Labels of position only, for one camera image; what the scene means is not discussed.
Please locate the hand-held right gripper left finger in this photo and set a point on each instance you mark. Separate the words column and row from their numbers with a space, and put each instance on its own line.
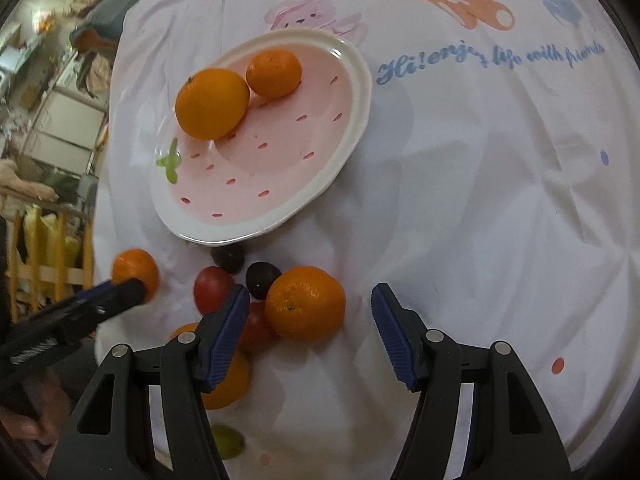
column 227, row 340

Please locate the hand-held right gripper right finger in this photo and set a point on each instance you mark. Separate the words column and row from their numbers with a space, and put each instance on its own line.
column 392, row 340

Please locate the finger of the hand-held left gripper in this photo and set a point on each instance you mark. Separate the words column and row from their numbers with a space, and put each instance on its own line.
column 105, row 305

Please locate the red cherry tomato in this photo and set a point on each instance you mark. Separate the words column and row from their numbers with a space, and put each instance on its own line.
column 257, row 327
column 210, row 287

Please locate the large orange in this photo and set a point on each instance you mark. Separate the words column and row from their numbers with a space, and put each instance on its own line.
column 212, row 105
column 232, row 380

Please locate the mandarin orange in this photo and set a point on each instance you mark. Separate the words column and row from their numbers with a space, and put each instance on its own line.
column 132, row 265
column 274, row 72
column 305, row 305

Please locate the dark purple grape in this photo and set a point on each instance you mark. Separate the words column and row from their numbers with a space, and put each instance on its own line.
column 229, row 259
column 261, row 277

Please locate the green grape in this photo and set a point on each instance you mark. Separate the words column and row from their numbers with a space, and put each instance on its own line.
column 227, row 442

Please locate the white plate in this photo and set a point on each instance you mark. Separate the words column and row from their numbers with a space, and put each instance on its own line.
column 280, row 160

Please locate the person's left hand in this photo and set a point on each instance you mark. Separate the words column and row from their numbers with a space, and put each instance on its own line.
column 30, row 422

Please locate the yellow wooden chair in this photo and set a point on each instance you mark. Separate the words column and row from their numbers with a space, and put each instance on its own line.
column 60, row 272

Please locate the beige cloth bundle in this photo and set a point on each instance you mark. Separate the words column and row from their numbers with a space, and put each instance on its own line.
column 25, row 182

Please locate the white printed bed sheet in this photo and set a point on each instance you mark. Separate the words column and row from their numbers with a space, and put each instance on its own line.
column 475, row 185

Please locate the white kitchen cabinets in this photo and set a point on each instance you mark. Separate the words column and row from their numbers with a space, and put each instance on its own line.
column 60, row 120

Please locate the teal upholstered chair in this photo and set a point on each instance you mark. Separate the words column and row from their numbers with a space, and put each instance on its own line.
column 107, row 15

